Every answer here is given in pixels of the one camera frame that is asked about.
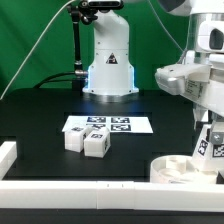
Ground white left barrier wall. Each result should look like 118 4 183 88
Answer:
0 141 17 181

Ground black cables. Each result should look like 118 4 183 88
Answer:
32 71 83 90

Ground paper sheet with markers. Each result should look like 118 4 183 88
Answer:
62 115 153 134

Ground white cable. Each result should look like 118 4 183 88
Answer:
0 0 78 101

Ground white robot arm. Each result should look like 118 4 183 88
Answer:
83 0 224 118

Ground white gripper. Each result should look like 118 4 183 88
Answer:
155 50 224 158

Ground white round stool seat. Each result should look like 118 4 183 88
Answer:
150 155 224 184

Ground white barrier wall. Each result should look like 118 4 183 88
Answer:
0 181 224 212
0 141 17 181

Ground black camera on mount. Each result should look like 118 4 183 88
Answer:
79 0 123 10

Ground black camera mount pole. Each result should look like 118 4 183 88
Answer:
67 4 86 94

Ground white front barrier wall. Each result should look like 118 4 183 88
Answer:
0 181 224 212

